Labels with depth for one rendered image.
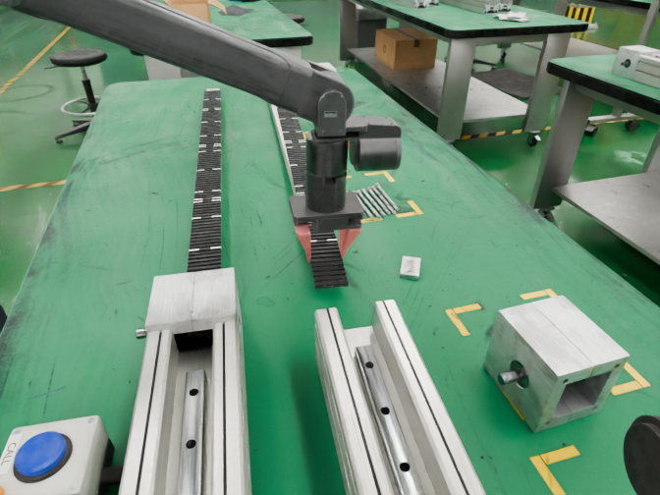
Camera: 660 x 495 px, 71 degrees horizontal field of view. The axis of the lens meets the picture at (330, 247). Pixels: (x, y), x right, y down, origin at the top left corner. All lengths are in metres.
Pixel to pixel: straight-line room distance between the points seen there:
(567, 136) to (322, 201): 1.83
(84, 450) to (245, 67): 0.43
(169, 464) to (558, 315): 0.44
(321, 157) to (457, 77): 2.46
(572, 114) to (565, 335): 1.83
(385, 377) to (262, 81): 0.37
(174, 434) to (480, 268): 0.52
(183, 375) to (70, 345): 0.21
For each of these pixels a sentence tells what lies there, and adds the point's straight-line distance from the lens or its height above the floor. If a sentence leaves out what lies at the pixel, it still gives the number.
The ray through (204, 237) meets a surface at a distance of 0.79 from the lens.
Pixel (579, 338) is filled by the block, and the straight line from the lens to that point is 0.57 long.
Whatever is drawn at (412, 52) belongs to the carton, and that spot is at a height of 0.36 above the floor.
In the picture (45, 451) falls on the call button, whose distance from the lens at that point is 0.51.
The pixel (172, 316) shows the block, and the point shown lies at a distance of 0.55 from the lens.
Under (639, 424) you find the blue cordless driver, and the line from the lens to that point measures 0.36.
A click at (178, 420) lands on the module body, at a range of 0.52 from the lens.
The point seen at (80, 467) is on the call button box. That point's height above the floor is 0.84.
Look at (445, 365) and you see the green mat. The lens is 0.62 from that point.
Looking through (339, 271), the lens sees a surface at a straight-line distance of 0.70.
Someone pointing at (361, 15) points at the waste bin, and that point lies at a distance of 5.41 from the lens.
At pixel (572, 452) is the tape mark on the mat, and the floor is 0.78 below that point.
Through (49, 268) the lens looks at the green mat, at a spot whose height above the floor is 0.78.
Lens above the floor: 1.24
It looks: 35 degrees down
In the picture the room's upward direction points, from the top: straight up
